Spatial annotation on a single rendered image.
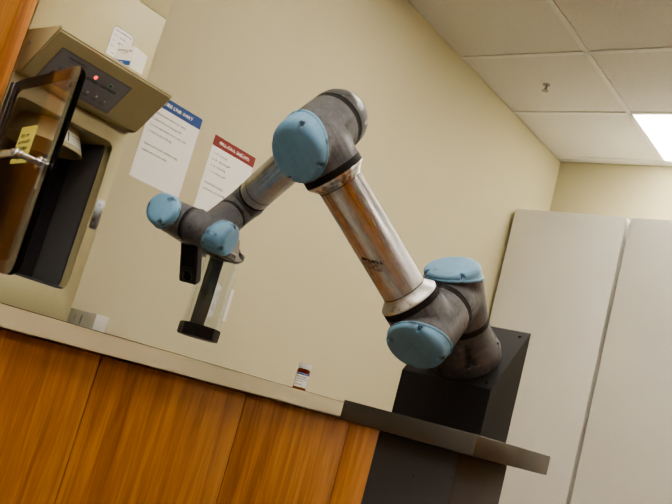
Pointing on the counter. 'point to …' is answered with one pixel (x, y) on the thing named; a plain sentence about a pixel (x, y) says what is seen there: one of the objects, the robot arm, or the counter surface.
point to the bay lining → (61, 216)
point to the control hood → (34, 46)
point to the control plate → (90, 81)
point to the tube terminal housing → (139, 20)
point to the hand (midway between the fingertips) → (220, 259)
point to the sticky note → (25, 141)
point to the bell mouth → (71, 145)
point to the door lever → (20, 156)
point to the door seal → (51, 174)
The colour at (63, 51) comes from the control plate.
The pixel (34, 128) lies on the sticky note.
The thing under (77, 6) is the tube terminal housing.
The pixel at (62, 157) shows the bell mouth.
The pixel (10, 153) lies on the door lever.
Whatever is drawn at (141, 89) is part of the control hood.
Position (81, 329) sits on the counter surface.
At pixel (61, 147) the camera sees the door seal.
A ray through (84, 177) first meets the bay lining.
